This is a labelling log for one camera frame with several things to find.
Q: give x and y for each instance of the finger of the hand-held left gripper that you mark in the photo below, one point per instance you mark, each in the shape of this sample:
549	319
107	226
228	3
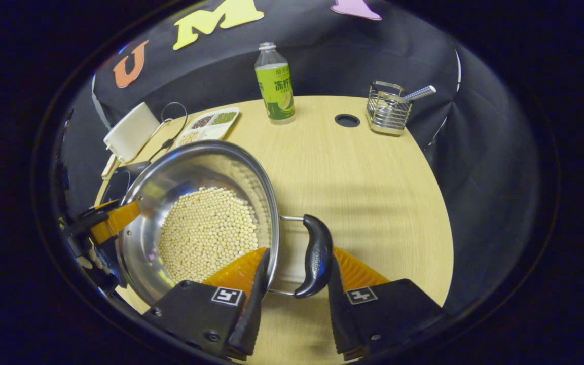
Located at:
114	220

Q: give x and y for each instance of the white toaster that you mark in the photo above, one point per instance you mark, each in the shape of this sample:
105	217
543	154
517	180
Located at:
132	133

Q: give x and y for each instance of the black induction cooktop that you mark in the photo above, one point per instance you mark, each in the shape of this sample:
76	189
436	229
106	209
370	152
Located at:
117	185

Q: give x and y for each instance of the metal spoon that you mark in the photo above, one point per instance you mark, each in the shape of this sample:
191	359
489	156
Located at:
421	92

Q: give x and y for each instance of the bread slice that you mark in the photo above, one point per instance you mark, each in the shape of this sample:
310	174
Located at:
108	167

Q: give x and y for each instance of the black backdrop cloth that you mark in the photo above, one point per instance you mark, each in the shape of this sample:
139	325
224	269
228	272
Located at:
322	50

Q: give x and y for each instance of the green label plastic bottle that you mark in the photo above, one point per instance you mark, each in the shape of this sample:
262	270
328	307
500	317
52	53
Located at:
277	91

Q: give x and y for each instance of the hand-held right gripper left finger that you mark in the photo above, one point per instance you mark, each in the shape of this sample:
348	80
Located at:
256	304

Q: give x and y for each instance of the heap of yellow beans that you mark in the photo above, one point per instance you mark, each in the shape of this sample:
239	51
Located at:
206	228

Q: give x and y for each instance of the white divided plate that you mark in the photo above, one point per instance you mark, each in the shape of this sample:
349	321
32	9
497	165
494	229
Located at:
211	133

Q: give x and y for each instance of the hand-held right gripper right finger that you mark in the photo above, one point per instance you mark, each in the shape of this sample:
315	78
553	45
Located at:
340	314

